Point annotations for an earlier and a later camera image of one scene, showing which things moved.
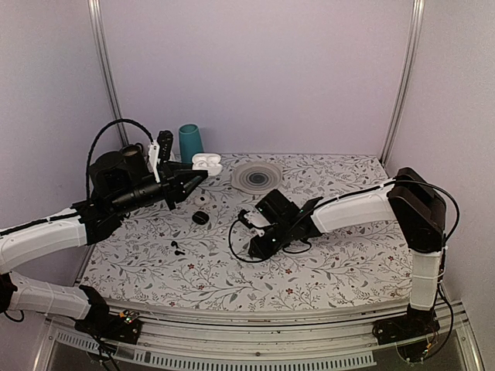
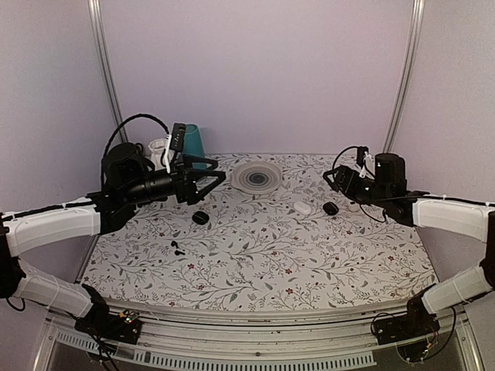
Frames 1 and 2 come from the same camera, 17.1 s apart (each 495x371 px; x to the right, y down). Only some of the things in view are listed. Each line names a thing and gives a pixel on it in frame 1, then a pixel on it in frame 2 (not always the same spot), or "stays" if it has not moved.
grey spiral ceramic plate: [258, 178] stays
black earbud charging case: [200, 217] stays
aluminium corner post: [95, 17] stays
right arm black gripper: [260, 250] -> [344, 171]
